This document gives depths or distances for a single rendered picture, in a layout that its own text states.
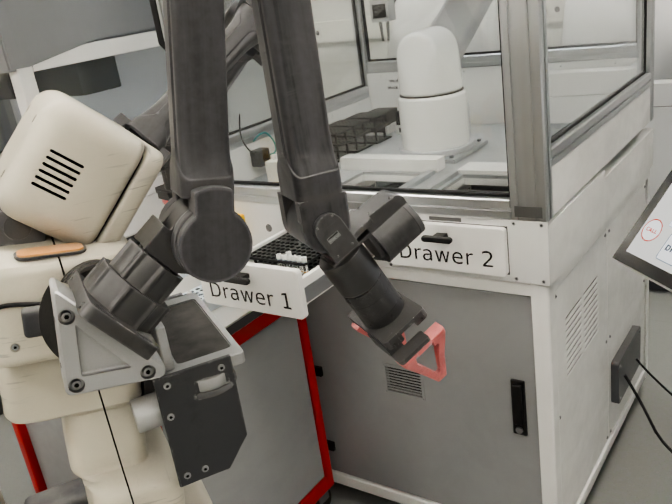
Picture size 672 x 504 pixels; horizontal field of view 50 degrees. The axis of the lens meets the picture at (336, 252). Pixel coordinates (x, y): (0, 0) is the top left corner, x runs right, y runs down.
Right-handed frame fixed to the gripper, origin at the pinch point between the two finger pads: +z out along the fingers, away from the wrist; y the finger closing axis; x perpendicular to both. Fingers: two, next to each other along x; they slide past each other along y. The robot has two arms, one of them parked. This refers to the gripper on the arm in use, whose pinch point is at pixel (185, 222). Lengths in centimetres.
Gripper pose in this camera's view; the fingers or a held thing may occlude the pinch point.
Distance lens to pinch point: 178.7
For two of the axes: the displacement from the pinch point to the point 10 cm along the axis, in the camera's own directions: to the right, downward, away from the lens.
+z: 1.3, 9.2, 3.8
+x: -6.9, 3.6, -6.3
